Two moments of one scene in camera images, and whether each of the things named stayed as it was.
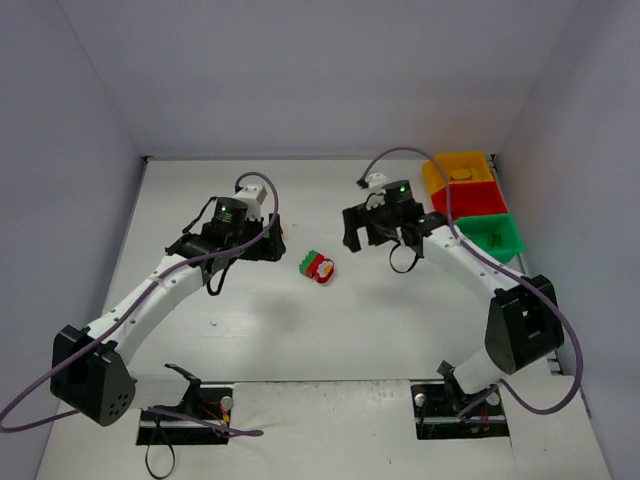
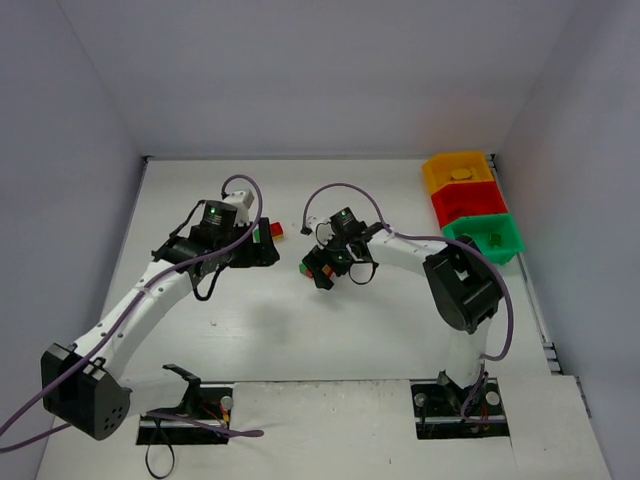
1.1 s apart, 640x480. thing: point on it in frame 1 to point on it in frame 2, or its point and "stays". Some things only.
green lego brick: x=494 y=240 stays
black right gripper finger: x=354 y=218 to x=313 y=259
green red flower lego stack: x=318 y=267 stays
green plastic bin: x=494 y=234 stays
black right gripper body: x=362 y=225 to x=323 y=266
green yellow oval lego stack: x=461 y=174 stays
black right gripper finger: x=351 y=238 to x=321 y=280
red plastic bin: x=471 y=198 stays
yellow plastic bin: x=445 y=167 stays
